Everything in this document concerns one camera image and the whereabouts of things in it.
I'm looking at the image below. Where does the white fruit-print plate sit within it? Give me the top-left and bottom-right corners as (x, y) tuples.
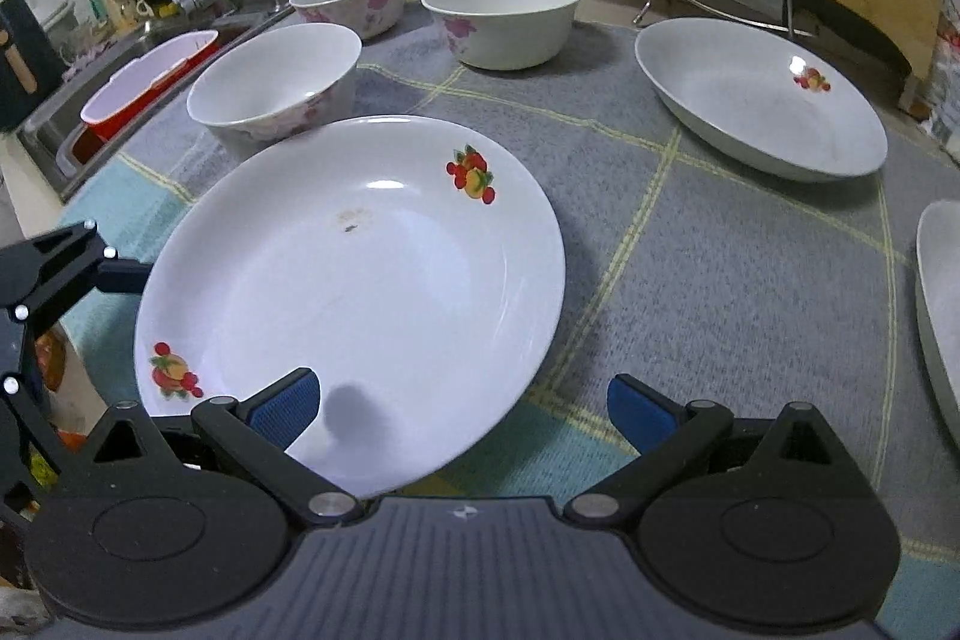
(133, 115), (567, 502)
(913, 200), (960, 450)
(635, 17), (890, 184)

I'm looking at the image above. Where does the colourful packets pile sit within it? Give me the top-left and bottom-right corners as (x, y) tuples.
(30, 325), (87, 453)

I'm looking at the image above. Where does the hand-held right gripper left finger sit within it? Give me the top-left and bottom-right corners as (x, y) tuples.
(71, 366), (368, 530)

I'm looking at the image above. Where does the red and white basin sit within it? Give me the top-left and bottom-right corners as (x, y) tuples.
(79, 29), (220, 145)

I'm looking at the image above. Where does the black kitchen appliance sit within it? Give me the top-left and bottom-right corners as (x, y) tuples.
(0, 0), (68, 133)

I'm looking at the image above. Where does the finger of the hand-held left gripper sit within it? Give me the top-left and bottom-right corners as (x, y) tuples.
(0, 218), (152, 321)
(0, 310), (80, 521)

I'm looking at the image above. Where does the grey checked dish mat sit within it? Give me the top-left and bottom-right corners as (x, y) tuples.
(56, 2), (960, 640)

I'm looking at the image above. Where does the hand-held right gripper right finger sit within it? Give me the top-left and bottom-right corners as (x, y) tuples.
(562, 374), (865, 530)

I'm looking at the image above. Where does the white pink-floral bowl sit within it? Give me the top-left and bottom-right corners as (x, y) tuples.
(289, 0), (410, 40)
(421, 0), (585, 71)
(186, 23), (363, 161)

